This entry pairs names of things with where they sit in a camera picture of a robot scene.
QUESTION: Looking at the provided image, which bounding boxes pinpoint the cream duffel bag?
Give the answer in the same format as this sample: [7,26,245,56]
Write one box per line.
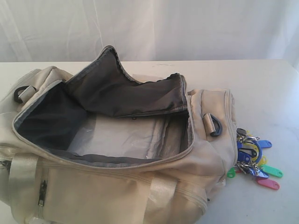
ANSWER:
[0,46,237,224]

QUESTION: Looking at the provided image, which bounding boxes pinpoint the white backdrop curtain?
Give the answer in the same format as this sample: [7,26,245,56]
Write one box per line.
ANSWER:
[0,0,299,67]

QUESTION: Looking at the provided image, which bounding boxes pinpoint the colourful key tag bunch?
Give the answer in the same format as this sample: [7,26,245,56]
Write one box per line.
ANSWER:
[227,128,284,190]

